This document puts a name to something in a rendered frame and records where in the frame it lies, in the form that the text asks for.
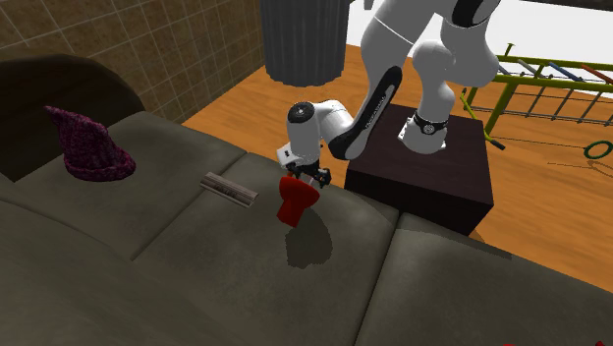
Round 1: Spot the dark robot stand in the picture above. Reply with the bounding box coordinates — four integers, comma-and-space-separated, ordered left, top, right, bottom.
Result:
344, 102, 495, 237

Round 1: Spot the red mushroom-shaped object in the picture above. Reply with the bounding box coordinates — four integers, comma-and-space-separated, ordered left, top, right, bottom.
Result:
276, 175, 321, 228

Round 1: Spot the green metal climbing frame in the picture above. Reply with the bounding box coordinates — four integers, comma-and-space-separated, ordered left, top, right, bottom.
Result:
460, 42, 613, 151

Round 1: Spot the dark grey curtain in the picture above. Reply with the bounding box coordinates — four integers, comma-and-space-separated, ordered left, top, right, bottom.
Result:
259, 0, 353, 88

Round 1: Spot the green ring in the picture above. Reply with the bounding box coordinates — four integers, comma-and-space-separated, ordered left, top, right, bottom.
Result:
583, 140, 613, 161

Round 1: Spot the purple knitted hat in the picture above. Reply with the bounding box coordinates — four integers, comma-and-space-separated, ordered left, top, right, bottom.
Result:
43, 105, 138, 182

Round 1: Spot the dark olive sofa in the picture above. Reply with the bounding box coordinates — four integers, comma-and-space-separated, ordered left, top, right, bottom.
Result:
0, 53, 613, 346

